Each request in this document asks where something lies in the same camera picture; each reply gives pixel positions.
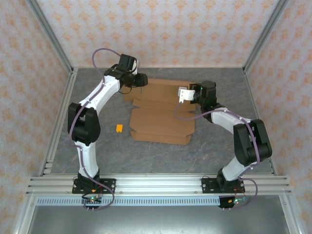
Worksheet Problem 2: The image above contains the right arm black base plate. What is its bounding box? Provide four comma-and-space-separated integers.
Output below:
201, 177, 246, 195

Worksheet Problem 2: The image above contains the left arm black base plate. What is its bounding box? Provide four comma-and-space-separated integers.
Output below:
72, 178, 117, 195

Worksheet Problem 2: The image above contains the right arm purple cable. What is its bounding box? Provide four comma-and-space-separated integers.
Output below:
174, 101, 259, 210

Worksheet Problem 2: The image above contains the grey metal sheet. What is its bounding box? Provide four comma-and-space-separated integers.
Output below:
25, 206, 292, 234

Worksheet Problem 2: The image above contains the long aluminium mounting beam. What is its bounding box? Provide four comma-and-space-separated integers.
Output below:
26, 174, 293, 196

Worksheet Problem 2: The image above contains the black bracket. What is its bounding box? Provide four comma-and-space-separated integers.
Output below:
83, 202, 103, 212
217, 196, 235, 210

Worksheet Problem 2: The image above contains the aluminium side rail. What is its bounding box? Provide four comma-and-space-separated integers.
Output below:
43, 68, 78, 176
243, 69, 278, 176

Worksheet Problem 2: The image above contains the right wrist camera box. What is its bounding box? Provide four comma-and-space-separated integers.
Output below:
177, 87, 196, 103

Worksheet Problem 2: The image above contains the grey slotted cable duct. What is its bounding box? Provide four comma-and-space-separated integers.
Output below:
36, 197, 222, 207

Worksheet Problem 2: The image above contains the tall aluminium frame post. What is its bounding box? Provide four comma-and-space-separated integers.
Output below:
25, 0, 75, 75
242, 0, 291, 74

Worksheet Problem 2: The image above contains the brown cardboard box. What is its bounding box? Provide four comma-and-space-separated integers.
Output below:
123, 78, 199, 146

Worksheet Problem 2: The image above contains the short aluminium frame post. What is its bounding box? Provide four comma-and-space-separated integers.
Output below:
279, 195, 301, 234
13, 195, 37, 234

